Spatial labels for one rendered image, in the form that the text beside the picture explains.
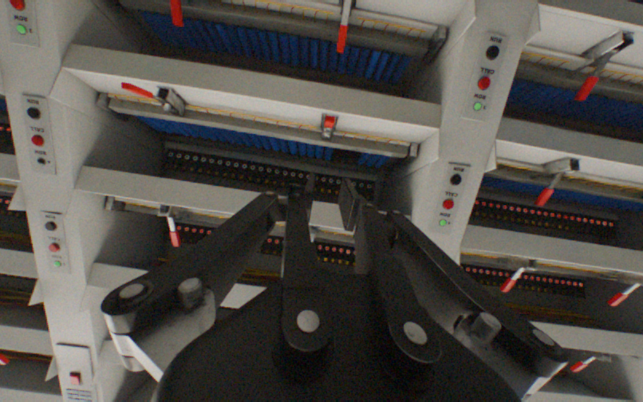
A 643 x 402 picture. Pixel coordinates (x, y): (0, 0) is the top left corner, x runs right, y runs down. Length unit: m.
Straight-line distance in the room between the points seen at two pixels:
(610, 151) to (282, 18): 0.62
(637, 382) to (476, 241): 0.65
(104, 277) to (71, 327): 0.15
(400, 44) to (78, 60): 0.53
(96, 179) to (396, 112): 0.53
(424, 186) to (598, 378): 0.84
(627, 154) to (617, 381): 0.65
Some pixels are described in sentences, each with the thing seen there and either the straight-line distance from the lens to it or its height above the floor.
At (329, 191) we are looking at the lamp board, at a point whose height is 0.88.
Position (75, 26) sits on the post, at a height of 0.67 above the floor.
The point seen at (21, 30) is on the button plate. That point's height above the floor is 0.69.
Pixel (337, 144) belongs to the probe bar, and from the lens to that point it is 0.36.
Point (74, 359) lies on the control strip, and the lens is 0.75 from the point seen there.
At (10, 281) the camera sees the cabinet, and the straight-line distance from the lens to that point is 1.19.
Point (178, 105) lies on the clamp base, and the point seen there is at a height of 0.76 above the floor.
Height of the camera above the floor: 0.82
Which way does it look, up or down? 12 degrees up
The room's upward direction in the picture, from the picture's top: 171 degrees counter-clockwise
